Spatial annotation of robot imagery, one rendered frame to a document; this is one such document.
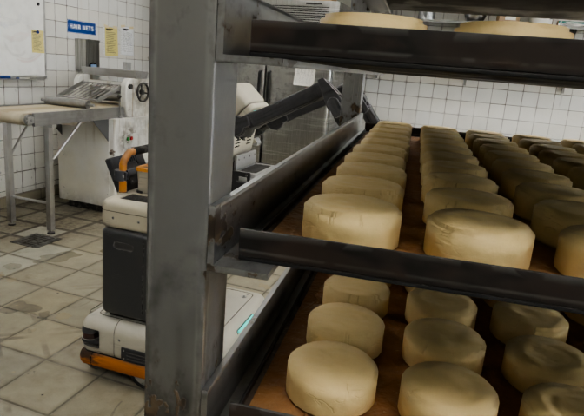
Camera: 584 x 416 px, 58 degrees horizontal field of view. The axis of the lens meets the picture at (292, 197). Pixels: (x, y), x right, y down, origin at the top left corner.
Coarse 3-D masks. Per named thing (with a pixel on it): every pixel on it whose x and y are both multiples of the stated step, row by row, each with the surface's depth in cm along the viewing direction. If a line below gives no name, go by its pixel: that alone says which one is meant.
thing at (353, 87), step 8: (352, 0) 77; (360, 0) 77; (352, 8) 77; (360, 8) 77; (344, 72) 80; (344, 80) 80; (352, 80) 80; (360, 80) 79; (344, 88) 80; (352, 88) 80; (360, 88) 80; (344, 96) 80; (352, 96) 80; (360, 96) 80; (344, 104) 81; (352, 104) 80; (360, 104) 80; (344, 112) 81; (352, 112) 81; (360, 112) 81; (344, 120) 81
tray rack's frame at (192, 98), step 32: (160, 0) 21; (192, 0) 21; (160, 32) 21; (192, 32) 21; (160, 64) 22; (192, 64) 21; (224, 64) 22; (160, 96) 22; (192, 96) 22; (224, 96) 23; (160, 128) 22; (192, 128) 22; (224, 128) 23; (160, 160) 23; (192, 160) 22; (224, 160) 24; (160, 192) 23; (192, 192) 23; (224, 192) 24; (160, 224) 23; (192, 224) 23; (160, 256) 24; (192, 256) 23; (160, 288) 24; (192, 288) 24; (224, 288) 26; (160, 320) 24; (192, 320) 24; (160, 352) 25; (192, 352) 24; (160, 384) 25; (192, 384) 25
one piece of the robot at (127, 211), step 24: (120, 168) 223; (120, 192) 225; (120, 216) 216; (144, 216) 212; (120, 240) 218; (144, 240) 215; (120, 264) 220; (144, 264) 217; (120, 288) 223; (144, 288) 219; (120, 312) 226; (144, 312) 222
